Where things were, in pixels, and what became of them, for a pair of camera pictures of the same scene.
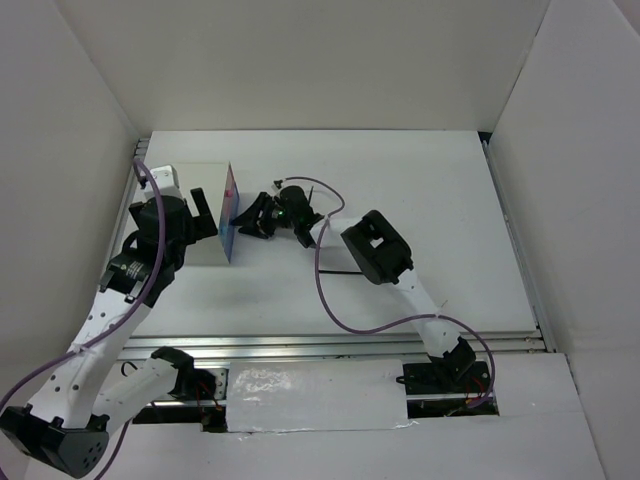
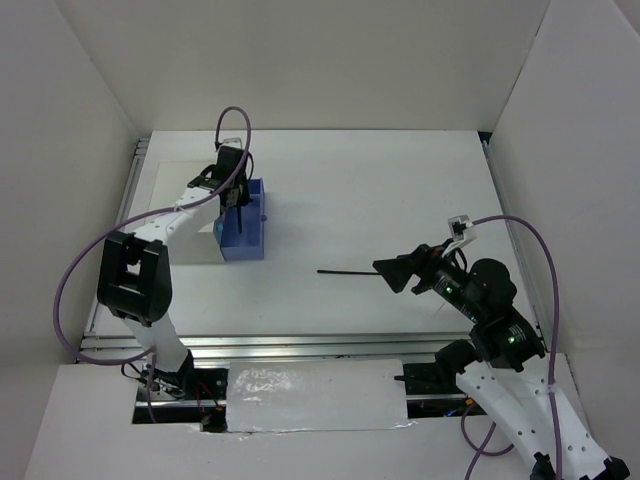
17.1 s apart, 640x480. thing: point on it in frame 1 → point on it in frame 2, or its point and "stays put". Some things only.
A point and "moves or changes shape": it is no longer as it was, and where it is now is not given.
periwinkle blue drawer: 229,216 moves or changes shape
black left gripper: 199,226 → 246,196
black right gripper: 255,226 → 422,262
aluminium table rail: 323,343 stays put
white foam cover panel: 267,396 stays put
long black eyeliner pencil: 340,272 stays put
